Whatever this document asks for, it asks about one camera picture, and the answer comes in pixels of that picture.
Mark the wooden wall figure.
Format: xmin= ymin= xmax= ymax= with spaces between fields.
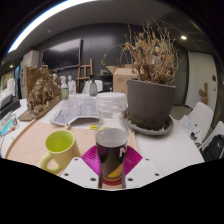
xmin=198 ymin=82 xmax=210 ymax=106

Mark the brown carved sculpture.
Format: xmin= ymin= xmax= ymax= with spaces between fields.
xmin=18 ymin=65 xmax=63 ymax=122

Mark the black box stack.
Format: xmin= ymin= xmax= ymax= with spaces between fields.
xmin=0 ymin=93 xmax=22 ymax=116

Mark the brown cardboard box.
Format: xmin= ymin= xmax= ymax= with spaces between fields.
xmin=106 ymin=64 xmax=139 ymax=96

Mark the stack of papers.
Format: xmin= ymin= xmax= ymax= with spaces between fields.
xmin=178 ymin=114 xmax=202 ymax=141

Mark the dark grey pot, dry plant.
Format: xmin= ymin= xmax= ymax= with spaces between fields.
xmin=123 ymin=19 xmax=183 ymax=131

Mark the clear drink bottle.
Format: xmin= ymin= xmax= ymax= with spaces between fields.
xmin=94 ymin=92 xmax=129 ymax=183

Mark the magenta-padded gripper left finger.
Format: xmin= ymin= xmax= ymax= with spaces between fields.
xmin=60 ymin=145 xmax=101 ymax=190

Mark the white chair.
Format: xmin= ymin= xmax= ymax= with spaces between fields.
xmin=198 ymin=120 xmax=224 ymax=163
xmin=82 ymin=79 xmax=104 ymax=95
xmin=179 ymin=101 xmax=215 ymax=146

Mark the small yellow marker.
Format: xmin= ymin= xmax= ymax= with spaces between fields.
xmin=89 ymin=124 xmax=111 ymax=131

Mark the wooden easel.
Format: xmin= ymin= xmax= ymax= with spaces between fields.
xmin=75 ymin=58 xmax=94 ymax=94

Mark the dark wall screen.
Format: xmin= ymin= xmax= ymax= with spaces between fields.
xmin=41 ymin=37 xmax=83 ymax=72

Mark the colourful book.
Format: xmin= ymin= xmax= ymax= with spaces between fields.
xmin=0 ymin=111 xmax=19 ymax=136

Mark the white spray bottle, green label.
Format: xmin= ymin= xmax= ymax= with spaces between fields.
xmin=60 ymin=75 xmax=70 ymax=100

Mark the small white plaster figurine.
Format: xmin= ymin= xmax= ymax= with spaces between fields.
xmin=67 ymin=74 xmax=77 ymax=95

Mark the long white ceiling light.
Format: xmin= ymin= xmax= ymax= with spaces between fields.
xmin=7 ymin=0 xmax=98 ymax=54

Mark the yellow-green mug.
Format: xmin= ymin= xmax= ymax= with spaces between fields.
xmin=39 ymin=129 xmax=82 ymax=175

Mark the printed newspaper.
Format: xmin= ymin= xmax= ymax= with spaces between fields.
xmin=49 ymin=94 xmax=101 ymax=127

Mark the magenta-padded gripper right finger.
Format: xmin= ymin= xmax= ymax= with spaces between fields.
xmin=121 ymin=145 xmax=163 ymax=190

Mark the grey plant saucer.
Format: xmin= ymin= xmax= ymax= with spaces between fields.
xmin=123 ymin=114 xmax=175 ymax=137

